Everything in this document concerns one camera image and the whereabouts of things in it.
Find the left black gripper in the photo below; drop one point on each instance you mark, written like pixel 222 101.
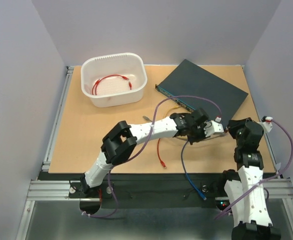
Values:
pixel 201 137

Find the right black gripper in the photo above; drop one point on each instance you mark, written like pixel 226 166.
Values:
pixel 234 124

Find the dark network switch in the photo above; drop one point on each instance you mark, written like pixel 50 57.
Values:
pixel 197 88

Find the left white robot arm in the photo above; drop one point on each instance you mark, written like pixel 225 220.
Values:
pixel 120 142

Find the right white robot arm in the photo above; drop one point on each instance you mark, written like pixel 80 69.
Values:
pixel 247 195

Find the white plastic tub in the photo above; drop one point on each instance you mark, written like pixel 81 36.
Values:
pixel 113 80

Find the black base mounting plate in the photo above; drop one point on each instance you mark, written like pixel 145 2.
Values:
pixel 147 191

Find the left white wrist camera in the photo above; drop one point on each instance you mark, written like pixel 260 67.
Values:
pixel 213 128

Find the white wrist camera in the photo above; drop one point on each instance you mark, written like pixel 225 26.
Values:
pixel 213 128
pixel 266 123

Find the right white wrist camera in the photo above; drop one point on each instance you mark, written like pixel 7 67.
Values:
pixel 266 123

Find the aluminium frame rail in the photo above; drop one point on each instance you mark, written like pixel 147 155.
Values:
pixel 46 190

